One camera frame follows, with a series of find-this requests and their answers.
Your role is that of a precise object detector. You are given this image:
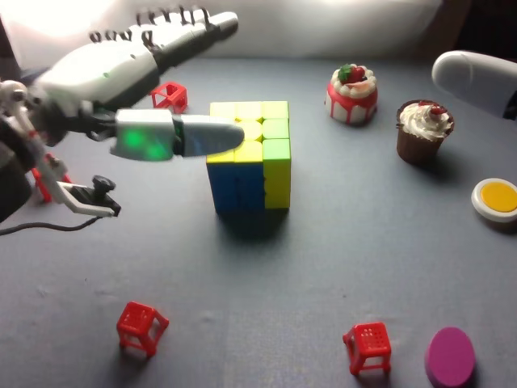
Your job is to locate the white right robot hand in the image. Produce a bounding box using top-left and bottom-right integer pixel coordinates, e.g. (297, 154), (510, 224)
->
(431, 50), (517, 119)

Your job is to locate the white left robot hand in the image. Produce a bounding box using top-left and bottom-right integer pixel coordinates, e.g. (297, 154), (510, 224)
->
(36, 6), (247, 162)

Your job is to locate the yellow-topped puzzle cube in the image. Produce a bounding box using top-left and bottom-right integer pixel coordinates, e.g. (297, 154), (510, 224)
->
(205, 100), (292, 215)

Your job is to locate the small red plastic stool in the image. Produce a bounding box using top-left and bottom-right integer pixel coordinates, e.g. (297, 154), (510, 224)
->
(116, 301), (170, 356)
(150, 81), (189, 114)
(342, 322), (393, 376)
(30, 153), (74, 203)

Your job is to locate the toy cupcake in brown cup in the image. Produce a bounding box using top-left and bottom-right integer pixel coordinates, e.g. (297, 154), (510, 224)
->
(395, 99), (456, 165)

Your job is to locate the yellow button with white rim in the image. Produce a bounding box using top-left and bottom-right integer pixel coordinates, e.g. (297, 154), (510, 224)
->
(470, 176), (517, 223)

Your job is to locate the toy strawberry cake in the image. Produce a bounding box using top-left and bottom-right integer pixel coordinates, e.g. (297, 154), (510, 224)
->
(325, 63), (380, 126)

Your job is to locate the white padded barrier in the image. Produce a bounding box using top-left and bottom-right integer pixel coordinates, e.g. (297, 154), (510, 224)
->
(0, 0), (473, 61)

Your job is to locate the grey table cloth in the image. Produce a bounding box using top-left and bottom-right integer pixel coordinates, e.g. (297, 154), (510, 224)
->
(0, 56), (517, 388)

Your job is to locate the pink round disc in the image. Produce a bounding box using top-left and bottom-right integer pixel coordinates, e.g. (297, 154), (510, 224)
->
(424, 326), (477, 388)

